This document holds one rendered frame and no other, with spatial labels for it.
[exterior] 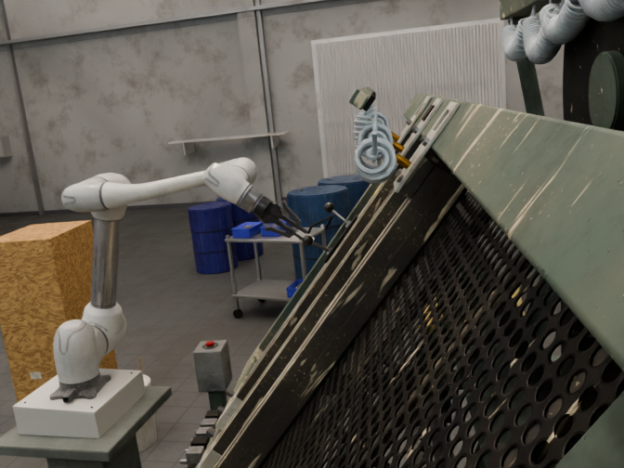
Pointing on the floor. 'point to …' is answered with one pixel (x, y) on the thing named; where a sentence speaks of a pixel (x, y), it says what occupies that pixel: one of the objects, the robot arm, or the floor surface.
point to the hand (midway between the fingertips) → (305, 235)
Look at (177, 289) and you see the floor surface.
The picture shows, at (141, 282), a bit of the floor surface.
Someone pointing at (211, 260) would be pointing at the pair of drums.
